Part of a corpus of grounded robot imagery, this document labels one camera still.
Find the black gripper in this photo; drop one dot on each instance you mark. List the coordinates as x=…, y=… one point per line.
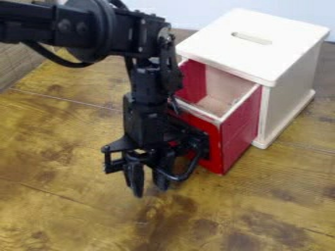
x=146, y=122

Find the black metal drawer handle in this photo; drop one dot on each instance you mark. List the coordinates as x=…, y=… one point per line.
x=189, y=142

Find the red drawer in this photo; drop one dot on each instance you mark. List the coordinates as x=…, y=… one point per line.
x=231, y=130

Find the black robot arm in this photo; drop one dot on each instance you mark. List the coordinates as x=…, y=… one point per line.
x=75, y=35

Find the white wooden box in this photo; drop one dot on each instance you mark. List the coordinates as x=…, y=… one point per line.
x=253, y=49

